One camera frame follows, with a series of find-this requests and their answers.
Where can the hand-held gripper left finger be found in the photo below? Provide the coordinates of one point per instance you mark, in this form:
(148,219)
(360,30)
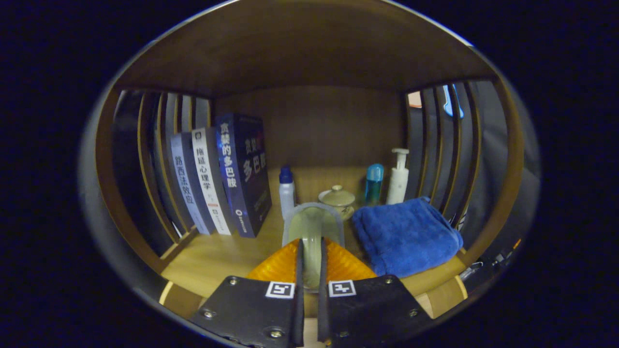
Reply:
(251,309)

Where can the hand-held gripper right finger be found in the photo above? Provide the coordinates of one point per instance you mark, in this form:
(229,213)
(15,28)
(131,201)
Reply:
(367,309)

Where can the pale green sponge brush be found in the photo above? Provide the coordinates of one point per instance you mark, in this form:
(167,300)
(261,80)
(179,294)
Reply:
(313,227)

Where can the wooden countertop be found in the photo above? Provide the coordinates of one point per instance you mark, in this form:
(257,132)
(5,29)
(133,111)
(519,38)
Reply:
(217,261)

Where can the wooden cabinet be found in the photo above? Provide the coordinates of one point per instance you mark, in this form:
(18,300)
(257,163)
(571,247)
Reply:
(300,48)

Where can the folded blue towel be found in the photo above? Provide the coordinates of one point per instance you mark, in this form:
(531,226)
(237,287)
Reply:
(406,234)

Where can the beige lidded tea cup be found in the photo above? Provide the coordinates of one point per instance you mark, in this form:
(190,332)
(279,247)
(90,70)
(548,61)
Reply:
(337,198)

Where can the white bottle with blue cap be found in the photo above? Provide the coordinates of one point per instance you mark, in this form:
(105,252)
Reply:
(286,193)

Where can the teal bottle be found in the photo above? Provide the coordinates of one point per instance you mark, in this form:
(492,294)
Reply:
(374,183)

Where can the white pump bottle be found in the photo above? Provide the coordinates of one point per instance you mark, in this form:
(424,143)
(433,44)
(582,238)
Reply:
(398,179)

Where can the white book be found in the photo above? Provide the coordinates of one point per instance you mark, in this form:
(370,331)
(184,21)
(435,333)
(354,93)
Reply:
(210,179)

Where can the pale blue book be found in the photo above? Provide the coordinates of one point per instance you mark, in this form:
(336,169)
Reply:
(186,186)

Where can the dark blue book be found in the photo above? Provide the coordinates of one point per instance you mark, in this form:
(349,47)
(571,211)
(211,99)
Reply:
(242,169)

